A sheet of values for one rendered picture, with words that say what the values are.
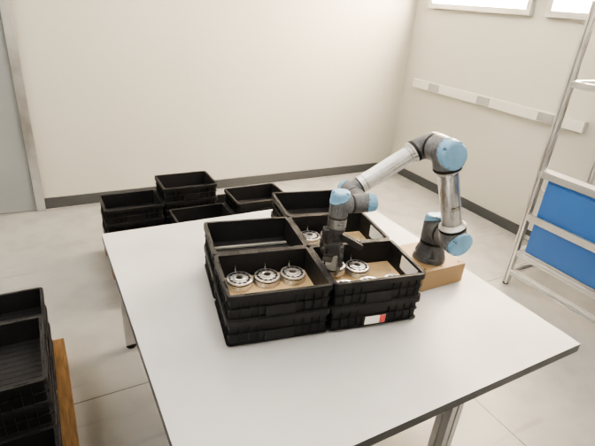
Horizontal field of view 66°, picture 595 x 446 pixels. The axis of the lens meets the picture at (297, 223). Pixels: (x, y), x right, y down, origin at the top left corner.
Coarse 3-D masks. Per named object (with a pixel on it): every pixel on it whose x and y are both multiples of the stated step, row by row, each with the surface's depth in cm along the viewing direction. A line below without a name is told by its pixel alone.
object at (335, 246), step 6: (324, 228) 181; (324, 234) 182; (330, 234) 181; (336, 234) 182; (324, 240) 183; (330, 240) 182; (336, 240) 183; (324, 246) 182; (330, 246) 181; (336, 246) 182; (342, 246) 183; (324, 252) 182; (330, 252) 183; (336, 252) 184
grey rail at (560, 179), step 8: (544, 176) 318; (552, 176) 312; (560, 176) 310; (568, 176) 312; (560, 184) 308; (568, 184) 303; (576, 184) 299; (584, 184) 299; (584, 192) 295; (592, 192) 291
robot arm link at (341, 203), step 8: (336, 192) 174; (344, 192) 174; (336, 200) 173; (344, 200) 173; (352, 200) 176; (336, 208) 174; (344, 208) 175; (352, 208) 176; (328, 216) 179; (336, 216) 176; (344, 216) 177
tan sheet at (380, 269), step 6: (372, 264) 206; (378, 264) 206; (384, 264) 207; (372, 270) 201; (378, 270) 201; (384, 270) 202; (390, 270) 202; (348, 276) 195; (372, 276) 196; (378, 276) 197
